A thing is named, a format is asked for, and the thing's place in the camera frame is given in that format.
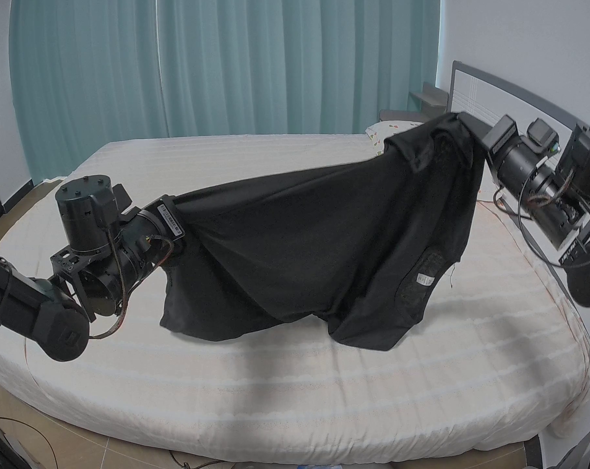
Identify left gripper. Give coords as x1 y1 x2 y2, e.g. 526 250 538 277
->
125 194 186 268

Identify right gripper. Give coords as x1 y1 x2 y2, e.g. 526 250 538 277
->
457 111 560 198

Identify black T-shirt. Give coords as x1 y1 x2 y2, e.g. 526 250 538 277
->
159 112 487 353

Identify bed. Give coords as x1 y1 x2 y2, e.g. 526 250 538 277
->
0 60 590 465

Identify grey bedside table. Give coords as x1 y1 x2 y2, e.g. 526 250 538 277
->
379 82 449 123

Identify white printed pillow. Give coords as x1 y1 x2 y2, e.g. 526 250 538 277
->
364 120 425 157

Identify blue-green curtain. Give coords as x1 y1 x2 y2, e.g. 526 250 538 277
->
156 0 442 136
9 0 166 184

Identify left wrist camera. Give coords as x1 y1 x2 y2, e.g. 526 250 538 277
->
113 183 134 212

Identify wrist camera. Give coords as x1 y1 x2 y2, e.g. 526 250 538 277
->
526 119 560 154
113 183 134 212

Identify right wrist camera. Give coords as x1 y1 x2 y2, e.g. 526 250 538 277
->
526 119 560 154

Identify black cable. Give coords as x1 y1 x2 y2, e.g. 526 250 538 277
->
493 189 569 267

